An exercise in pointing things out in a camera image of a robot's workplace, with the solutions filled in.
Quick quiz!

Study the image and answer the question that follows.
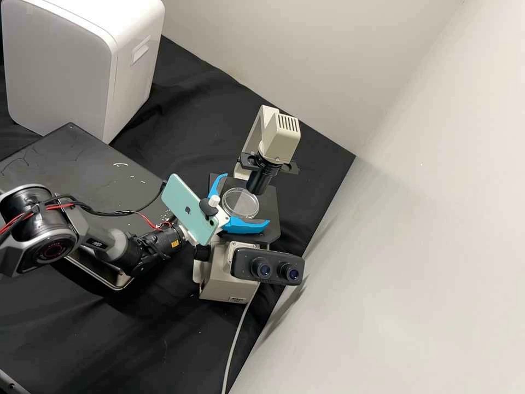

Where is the white box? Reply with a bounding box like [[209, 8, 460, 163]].
[[0, 0, 166, 145]]

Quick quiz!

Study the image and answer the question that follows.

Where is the grey cable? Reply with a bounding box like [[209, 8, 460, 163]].
[[223, 302, 252, 394]]

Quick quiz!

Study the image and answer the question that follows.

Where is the petri dish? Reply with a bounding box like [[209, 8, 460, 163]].
[[223, 187, 261, 219]]

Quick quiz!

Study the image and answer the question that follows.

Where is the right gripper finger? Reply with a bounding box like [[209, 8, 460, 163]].
[[206, 172, 230, 202], [222, 217, 272, 237]]

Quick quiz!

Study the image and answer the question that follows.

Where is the black tray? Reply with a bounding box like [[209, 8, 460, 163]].
[[0, 122, 178, 292]]

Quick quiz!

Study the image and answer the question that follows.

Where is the black cable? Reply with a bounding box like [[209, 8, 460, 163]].
[[87, 183, 167, 217]]

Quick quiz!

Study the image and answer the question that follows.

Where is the right wrist camera phone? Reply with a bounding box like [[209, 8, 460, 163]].
[[160, 172, 231, 247]]

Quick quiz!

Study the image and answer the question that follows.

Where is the cream microscope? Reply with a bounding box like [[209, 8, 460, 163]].
[[192, 105, 307, 305]]

